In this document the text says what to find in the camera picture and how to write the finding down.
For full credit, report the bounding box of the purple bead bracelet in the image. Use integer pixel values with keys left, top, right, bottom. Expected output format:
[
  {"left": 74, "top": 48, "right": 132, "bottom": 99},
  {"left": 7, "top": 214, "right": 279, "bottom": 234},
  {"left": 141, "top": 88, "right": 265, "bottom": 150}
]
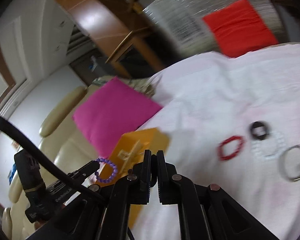
[{"left": 94, "top": 157, "right": 119, "bottom": 183}]

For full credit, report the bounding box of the red bead bracelet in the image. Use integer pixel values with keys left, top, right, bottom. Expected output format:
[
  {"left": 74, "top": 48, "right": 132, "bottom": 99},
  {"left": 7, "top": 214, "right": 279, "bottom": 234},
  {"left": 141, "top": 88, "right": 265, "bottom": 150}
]
[{"left": 217, "top": 135, "right": 245, "bottom": 162}]

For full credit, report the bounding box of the white bead bracelet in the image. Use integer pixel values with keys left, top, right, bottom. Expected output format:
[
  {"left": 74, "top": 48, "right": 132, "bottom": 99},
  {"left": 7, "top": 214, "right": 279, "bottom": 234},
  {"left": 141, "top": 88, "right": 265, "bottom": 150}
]
[{"left": 250, "top": 129, "right": 288, "bottom": 161}]

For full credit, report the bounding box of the black hair tie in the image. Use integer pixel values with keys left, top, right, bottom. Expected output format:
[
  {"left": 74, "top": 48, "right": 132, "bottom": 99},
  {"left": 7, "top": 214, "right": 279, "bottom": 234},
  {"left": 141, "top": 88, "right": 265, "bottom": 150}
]
[{"left": 248, "top": 121, "right": 271, "bottom": 141}]

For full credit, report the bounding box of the beige hair claw clip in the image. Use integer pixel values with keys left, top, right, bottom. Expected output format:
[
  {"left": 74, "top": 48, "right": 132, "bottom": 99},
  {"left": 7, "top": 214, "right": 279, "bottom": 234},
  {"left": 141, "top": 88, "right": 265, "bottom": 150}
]
[{"left": 117, "top": 140, "right": 149, "bottom": 173}]

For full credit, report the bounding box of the beige leather sofa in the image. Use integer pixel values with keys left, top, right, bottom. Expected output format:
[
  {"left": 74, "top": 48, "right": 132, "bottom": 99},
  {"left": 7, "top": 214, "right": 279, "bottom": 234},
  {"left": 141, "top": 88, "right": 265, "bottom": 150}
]
[{"left": 2, "top": 84, "right": 100, "bottom": 239}]

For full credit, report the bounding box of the orange cardboard box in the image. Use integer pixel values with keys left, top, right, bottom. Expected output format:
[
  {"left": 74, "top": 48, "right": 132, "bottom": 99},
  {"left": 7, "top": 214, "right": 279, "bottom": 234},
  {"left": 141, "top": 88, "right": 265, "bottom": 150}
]
[{"left": 97, "top": 128, "right": 170, "bottom": 229}]

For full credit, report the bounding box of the magenta pillow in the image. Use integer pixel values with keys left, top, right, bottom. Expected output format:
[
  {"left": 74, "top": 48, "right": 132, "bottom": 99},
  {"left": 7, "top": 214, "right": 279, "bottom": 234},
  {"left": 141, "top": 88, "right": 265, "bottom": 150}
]
[{"left": 72, "top": 77, "right": 162, "bottom": 158}]

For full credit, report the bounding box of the white pink bed blanket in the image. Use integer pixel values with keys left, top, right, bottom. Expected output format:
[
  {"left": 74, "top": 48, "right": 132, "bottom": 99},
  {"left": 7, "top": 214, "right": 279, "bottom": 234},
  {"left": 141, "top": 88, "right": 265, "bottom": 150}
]
[{"left": 143, "top": 44, "right": 300, "bottom": 239}]

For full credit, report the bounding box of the wooden cabinet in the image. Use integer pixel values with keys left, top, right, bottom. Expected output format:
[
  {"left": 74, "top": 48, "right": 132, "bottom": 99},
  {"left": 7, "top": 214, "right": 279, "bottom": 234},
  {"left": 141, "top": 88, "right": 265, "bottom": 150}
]
[{"left": 55, "top": 0, "right": 165, "bottom": 78}]

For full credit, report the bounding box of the red pillow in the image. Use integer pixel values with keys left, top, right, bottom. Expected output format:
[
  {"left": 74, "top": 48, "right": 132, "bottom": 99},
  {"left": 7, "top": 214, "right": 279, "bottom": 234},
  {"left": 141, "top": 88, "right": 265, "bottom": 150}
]
[{"left": 203, "top": 0, "right": 279, "bottom": 57}]

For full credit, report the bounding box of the silver foil insulation panel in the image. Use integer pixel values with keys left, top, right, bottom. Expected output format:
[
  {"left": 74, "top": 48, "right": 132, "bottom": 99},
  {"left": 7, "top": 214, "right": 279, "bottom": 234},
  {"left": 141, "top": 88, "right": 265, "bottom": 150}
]
[{"left": 143, "top": 0, "right": 287, "bottom": 58}]

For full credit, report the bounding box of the black cable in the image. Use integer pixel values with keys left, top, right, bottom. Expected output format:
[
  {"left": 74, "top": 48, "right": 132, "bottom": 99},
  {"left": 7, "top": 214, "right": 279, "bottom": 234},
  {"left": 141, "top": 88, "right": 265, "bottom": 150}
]
[{"left": 0, "top": 110, "right": 96, "bottom": 198}]

